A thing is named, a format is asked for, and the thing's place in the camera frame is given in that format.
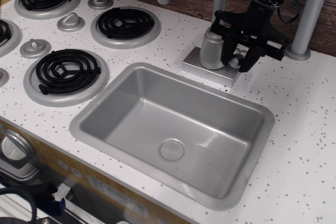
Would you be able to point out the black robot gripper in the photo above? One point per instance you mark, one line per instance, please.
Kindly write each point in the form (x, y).
(254, 30)

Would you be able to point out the silver faucet lever handle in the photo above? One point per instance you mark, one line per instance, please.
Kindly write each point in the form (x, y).
(237, 58)

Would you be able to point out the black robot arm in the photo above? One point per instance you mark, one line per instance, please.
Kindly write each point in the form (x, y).
(252, 29)

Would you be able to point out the silver toy faucet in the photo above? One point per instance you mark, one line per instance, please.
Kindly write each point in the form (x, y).
(205, 62)

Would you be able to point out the grey support pole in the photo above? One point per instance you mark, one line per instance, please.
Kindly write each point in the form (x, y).
(299, 50)

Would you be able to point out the grey toy sink basin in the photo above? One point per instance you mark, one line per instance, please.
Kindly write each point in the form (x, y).
(200, 141)

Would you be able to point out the back right stove burner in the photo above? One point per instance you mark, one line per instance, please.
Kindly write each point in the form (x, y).
(125, 28)

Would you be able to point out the silver knob back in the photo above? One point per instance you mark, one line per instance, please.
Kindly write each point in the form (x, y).
(100, 4)

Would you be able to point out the silver knob middle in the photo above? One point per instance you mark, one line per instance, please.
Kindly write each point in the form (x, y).
(70, 23)

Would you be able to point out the front right stove burner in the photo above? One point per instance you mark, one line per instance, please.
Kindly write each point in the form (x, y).
(66, 77)

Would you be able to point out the back left stove burner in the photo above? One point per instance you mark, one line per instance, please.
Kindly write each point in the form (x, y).
(44, 9)

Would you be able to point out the silver knob front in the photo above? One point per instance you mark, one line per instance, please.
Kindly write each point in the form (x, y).
(35, 48)

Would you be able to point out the left edge stove burner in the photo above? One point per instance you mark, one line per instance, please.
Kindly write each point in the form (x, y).
(10, 36)

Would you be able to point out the silver knob left edge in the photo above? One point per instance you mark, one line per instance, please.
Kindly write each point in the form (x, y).
(4, 77)

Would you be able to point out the blue clamp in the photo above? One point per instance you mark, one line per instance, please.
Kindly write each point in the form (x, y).
(58, 207)

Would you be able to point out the silver oven knob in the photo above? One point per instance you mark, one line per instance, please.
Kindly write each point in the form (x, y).
(15, 149)

